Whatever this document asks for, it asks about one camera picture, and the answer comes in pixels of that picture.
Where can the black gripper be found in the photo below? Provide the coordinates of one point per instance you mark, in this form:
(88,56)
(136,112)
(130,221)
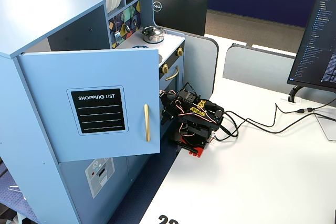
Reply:
(166,108)

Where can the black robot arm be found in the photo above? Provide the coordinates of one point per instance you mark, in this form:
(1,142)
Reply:
(199,119)

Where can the blue shopping list cabinet door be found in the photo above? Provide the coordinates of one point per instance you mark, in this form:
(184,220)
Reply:
(105,72)

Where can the blue toy kitchen cabinet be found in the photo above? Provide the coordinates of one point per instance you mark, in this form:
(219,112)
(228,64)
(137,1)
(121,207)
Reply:
(39,14)

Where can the red table clamp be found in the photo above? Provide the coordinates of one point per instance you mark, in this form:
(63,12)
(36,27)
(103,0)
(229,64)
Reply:
(198,152)

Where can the gold stove knob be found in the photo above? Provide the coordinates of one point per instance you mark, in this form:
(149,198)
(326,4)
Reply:
(165,68)
(179,51)

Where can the gray desk divider panel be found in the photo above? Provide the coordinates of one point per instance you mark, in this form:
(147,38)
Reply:
(257,69)
(199,61)

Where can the steel pot with lid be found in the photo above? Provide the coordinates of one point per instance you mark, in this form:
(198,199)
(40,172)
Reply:
(151,33)

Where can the blue ice dispenser door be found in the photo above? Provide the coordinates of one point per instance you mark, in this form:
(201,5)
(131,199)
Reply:
(97,182)

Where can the metal toy spatula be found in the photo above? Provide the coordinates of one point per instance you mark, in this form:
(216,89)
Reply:
(117,35)

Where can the metal toy ladle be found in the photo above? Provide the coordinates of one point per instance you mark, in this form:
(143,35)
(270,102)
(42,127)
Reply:
(127,27)

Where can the black Dell monitor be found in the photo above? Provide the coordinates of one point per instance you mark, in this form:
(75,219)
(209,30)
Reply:
(181,14)

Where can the gray laptop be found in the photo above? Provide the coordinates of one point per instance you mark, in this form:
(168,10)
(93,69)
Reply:
(326,127)

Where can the black monitor showing code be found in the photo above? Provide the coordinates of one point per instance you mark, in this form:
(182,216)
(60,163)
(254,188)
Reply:
(315,40)

